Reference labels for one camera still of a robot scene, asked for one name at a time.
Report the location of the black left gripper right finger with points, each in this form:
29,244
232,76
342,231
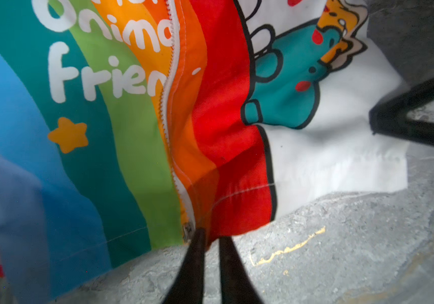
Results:
236,286

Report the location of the rainbow cartoon kids jacket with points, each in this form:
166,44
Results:
127,125

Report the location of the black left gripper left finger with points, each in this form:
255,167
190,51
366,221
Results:
188,287

